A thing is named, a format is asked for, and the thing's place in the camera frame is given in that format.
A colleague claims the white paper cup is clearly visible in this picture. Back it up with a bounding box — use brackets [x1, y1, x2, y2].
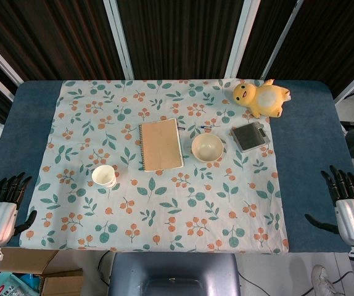
[91, 165, 118, 189]

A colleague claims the teal plastic package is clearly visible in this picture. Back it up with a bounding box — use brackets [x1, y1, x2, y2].
[0, 271, 42, 296]

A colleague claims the brown cardboard box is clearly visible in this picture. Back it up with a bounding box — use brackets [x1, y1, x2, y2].
[0, 248, 84, 296]

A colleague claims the grey digital kitchen scale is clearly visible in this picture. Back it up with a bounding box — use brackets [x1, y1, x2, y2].
[229, 121, 271, 154]

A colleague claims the yellow duck plush toy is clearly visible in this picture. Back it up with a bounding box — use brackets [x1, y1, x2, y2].
[233, 78, 292, 119]

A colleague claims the cream ceramic bowl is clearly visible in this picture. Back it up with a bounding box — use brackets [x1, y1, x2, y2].
[191, 133, 224, 163]

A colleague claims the floral patterned tablecloth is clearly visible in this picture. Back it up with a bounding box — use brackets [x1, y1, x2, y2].
[19, 78, 290, 255]

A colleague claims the brown spiral notebook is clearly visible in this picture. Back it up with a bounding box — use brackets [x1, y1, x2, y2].
[138, 117, 185, 173]

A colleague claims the dark folding screen panel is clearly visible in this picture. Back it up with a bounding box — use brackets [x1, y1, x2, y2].
[0, 0, 354, 124]

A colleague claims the black cable on floor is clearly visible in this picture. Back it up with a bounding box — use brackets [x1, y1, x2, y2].
[240, 269, 354, 296]

